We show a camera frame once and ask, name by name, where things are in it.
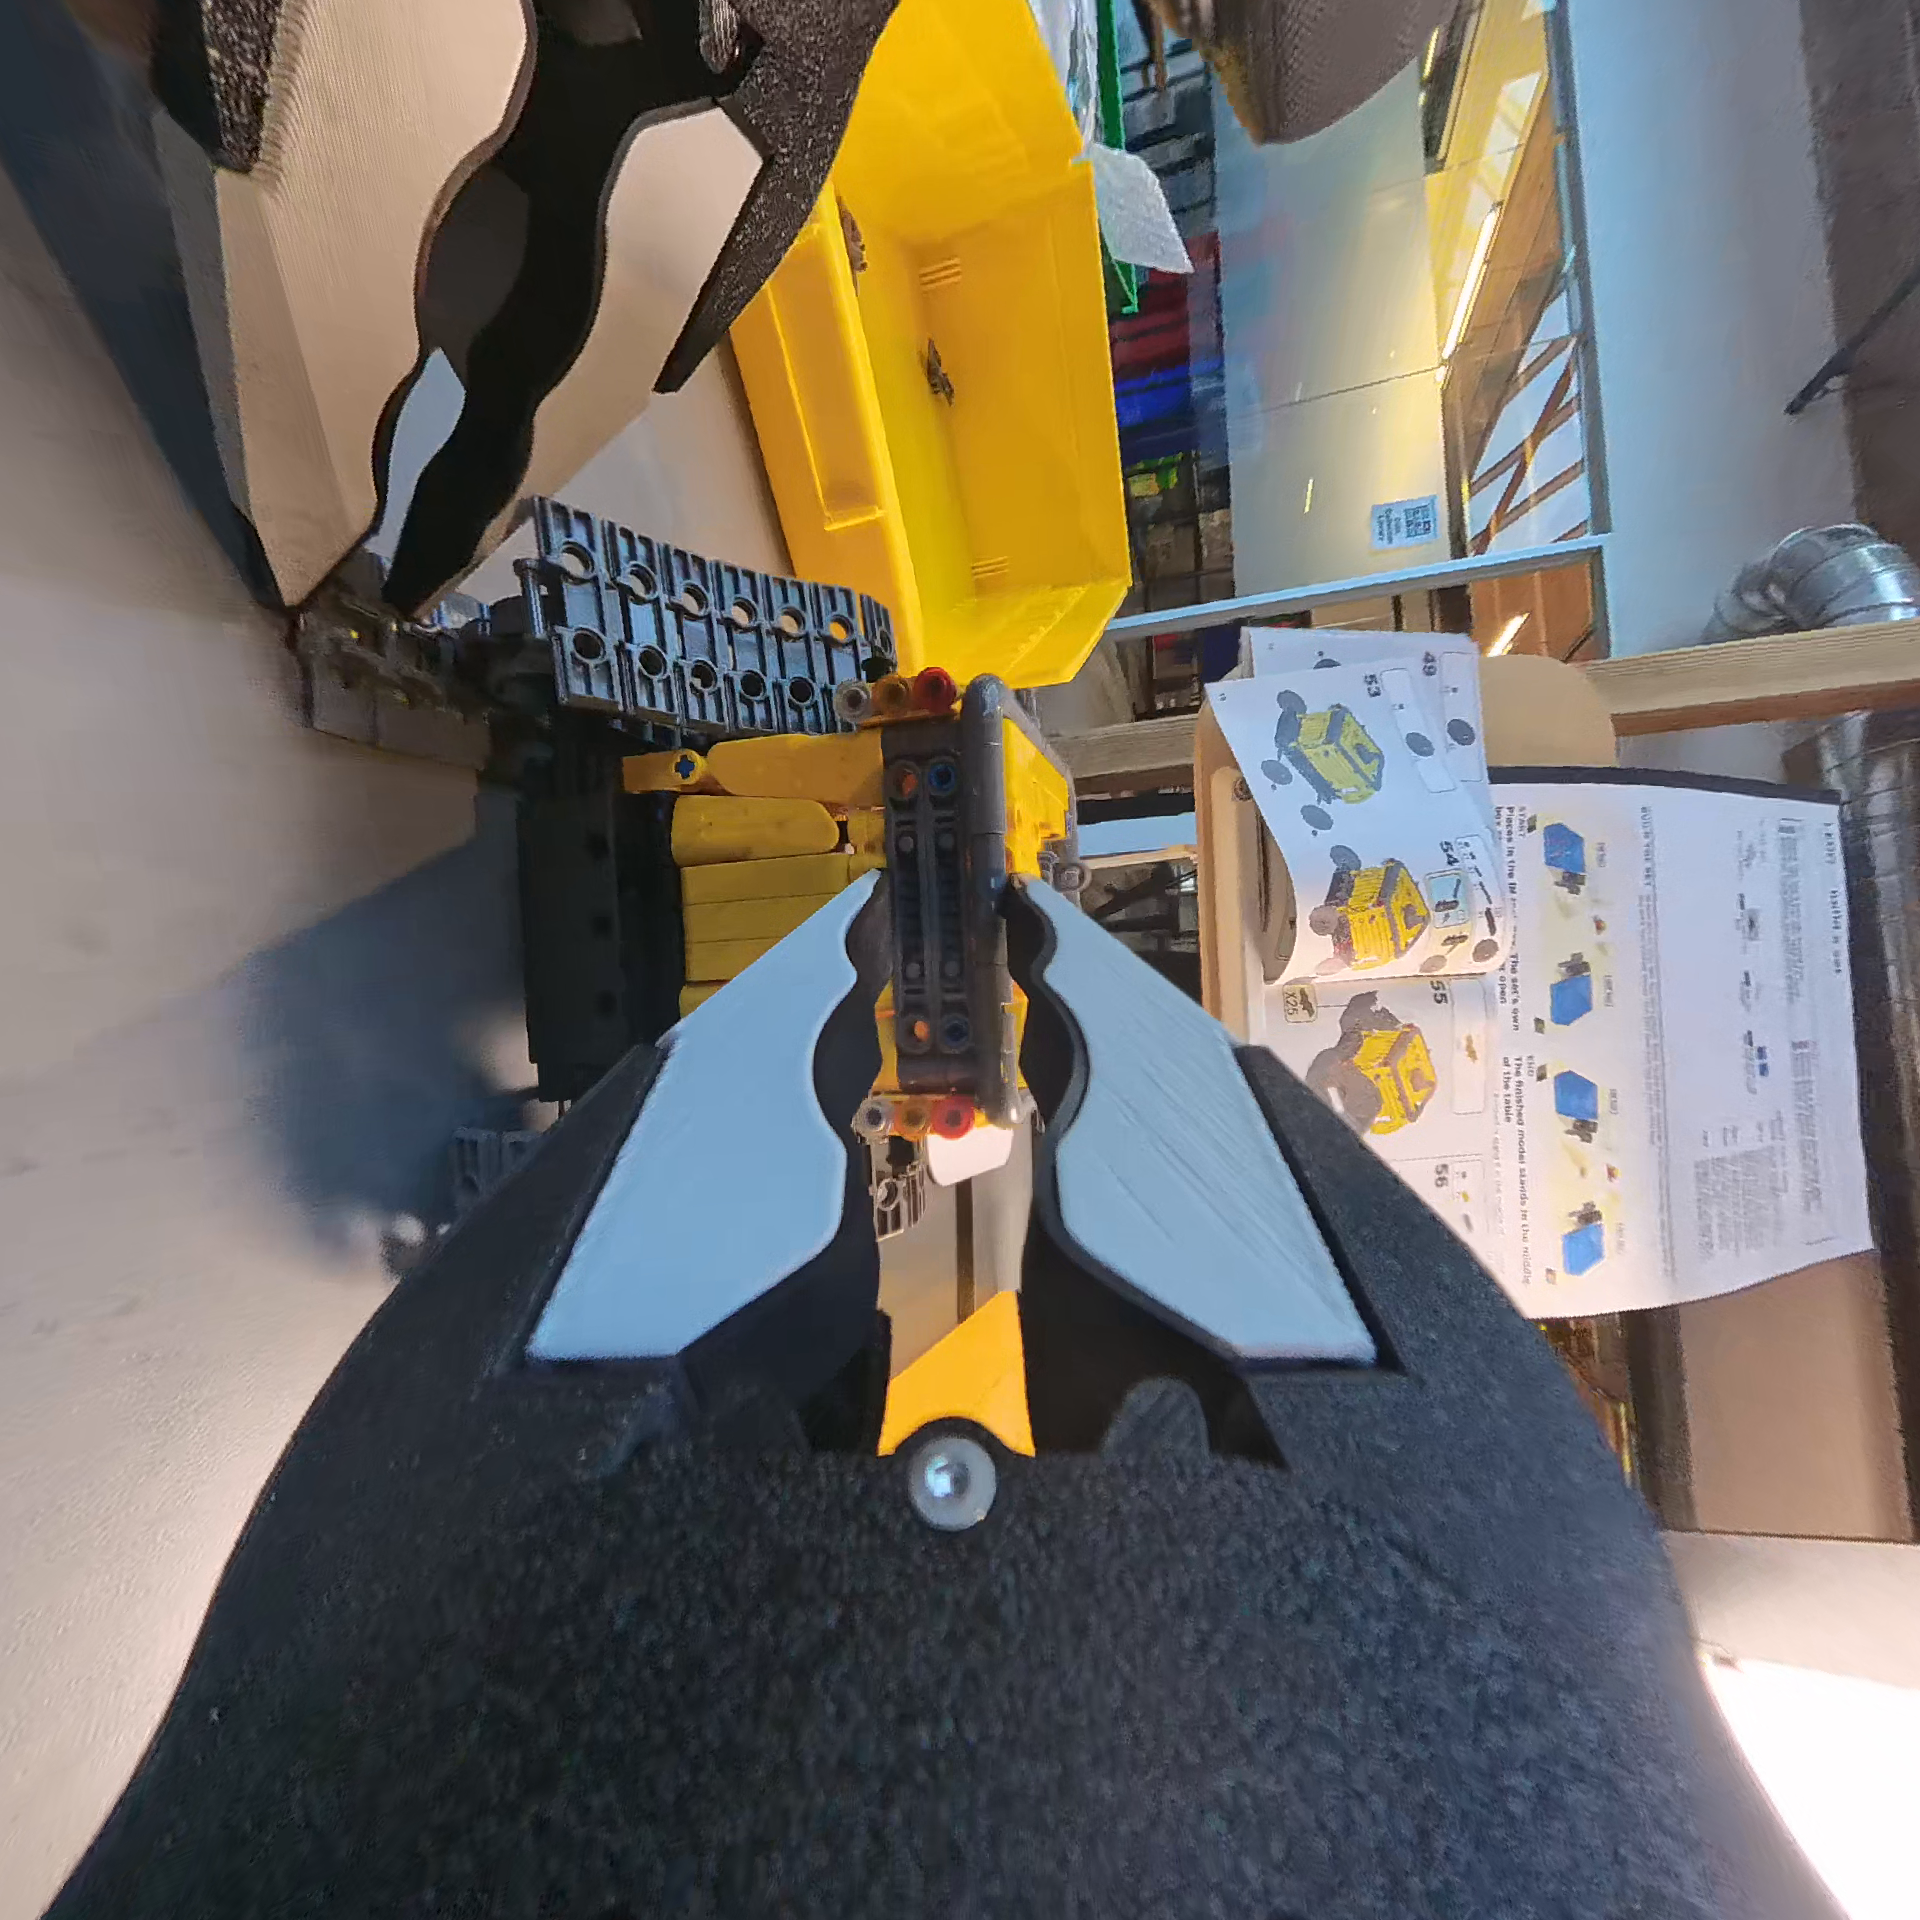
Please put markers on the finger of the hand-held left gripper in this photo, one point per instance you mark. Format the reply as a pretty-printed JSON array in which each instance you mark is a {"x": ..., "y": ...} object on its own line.
[
  {"x": 645, "y": 256},
  {"x": 285, "y": 301}
]

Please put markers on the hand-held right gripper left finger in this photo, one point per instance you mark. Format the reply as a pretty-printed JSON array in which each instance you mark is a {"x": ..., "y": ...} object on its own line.
[{"x": 707, "y": 1198}]

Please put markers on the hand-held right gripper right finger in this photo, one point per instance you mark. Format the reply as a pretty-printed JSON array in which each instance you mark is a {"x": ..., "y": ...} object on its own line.
[{"x": 1201, "y": 1198}]

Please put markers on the yellow toy brick bulldozer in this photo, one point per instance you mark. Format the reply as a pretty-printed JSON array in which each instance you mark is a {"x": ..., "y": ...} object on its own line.
[{"x": 796, "y": 828}]

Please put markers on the yellow storage bin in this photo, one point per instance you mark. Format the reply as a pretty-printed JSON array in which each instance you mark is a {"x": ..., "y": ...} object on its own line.
[{"x": 991, "y": 389}]

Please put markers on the clear plastic bag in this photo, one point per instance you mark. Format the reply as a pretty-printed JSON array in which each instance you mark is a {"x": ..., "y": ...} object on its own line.
[{"x": 1142, "y": 196}]

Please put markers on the white paper booklet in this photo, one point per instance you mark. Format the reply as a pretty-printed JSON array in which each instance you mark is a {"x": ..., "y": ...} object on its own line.
[{"x": 1680, "y": 1020}]

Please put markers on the rack of coloured bins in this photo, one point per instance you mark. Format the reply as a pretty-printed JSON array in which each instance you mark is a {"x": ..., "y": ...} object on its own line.
[{"x": 1171, "y": 452}]

